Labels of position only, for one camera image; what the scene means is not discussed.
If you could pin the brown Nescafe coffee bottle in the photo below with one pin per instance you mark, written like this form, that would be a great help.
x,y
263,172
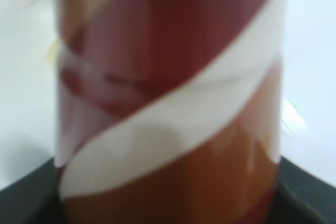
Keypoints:
x,y
168,110

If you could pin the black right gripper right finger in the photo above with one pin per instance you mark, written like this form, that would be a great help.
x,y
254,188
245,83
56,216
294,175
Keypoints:
x,y
301,197

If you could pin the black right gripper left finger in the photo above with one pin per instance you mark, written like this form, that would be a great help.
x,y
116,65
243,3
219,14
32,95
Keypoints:
x,y
33,199

